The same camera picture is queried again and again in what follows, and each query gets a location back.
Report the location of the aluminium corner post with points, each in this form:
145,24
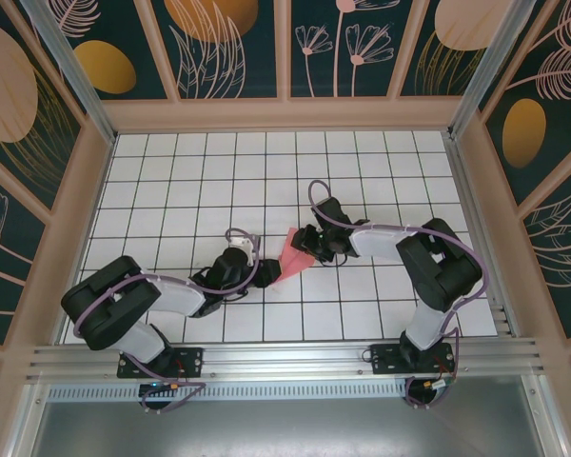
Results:
70,66
487,66

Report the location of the aluminium side rail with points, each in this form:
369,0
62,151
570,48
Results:
480,238

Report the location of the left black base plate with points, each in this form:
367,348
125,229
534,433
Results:
190,362

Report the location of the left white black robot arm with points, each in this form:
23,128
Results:
104,304

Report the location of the grey metal sheet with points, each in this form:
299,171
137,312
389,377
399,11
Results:
285,428

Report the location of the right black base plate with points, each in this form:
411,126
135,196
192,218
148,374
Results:
385,362

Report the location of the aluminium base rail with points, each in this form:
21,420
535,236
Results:
285,362

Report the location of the pink cloth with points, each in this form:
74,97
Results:
292,269

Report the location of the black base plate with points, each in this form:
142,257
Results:
385,362
190,362

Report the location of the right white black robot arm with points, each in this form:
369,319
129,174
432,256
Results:
442,276

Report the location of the small controller board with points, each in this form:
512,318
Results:
438,383
159,386

